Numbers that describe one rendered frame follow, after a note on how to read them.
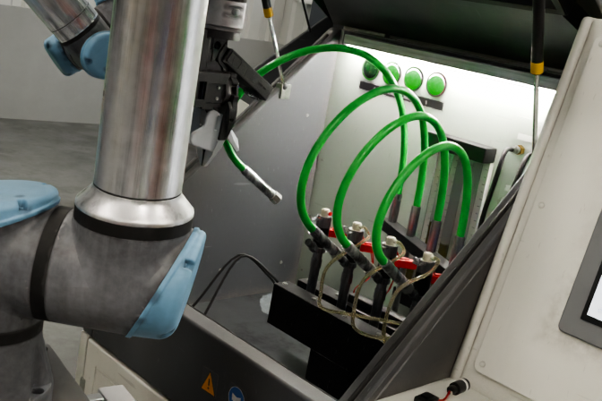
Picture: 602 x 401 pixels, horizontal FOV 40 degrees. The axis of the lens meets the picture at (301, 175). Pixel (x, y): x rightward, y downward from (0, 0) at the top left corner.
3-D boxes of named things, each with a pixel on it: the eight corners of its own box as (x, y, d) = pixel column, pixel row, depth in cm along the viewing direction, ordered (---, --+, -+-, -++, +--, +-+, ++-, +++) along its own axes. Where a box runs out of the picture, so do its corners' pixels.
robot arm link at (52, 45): (49, 46, 135) (106, 11, 137) (36, 38, 144) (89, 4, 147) (76, 86, 138) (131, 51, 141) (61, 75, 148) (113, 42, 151)
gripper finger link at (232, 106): (204, 135, 128) (212, 80, 126) (213, 135, 129) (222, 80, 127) (223, 142, 125) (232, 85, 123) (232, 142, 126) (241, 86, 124)
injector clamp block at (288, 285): (260, 356, 158) (273, 281, 155) (298, 347, 165) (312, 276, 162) (395, 444, 134) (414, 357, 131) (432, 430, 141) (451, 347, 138)
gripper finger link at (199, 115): (167, 160, 128) (175, 102, 126) (197, 160, 132) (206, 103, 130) (178, 166, 126) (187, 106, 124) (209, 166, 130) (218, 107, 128)
